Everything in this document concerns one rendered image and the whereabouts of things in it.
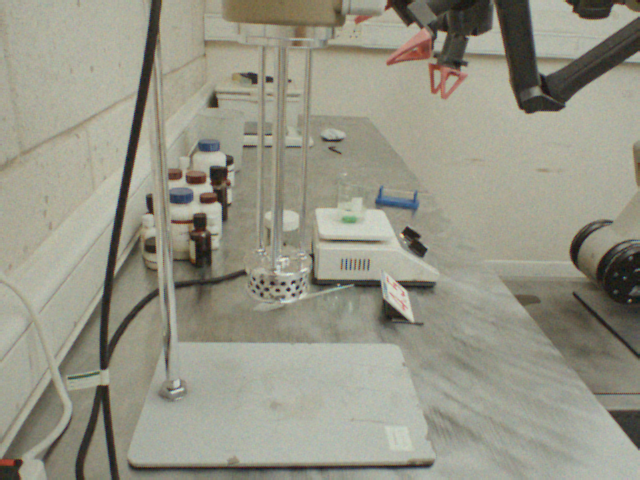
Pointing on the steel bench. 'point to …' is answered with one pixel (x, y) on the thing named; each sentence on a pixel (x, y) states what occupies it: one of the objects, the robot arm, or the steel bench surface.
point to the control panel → (408, 245)
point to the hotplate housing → (366, 262)
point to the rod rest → (397, 200)
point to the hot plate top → (374, 229)
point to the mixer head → (293, 20)
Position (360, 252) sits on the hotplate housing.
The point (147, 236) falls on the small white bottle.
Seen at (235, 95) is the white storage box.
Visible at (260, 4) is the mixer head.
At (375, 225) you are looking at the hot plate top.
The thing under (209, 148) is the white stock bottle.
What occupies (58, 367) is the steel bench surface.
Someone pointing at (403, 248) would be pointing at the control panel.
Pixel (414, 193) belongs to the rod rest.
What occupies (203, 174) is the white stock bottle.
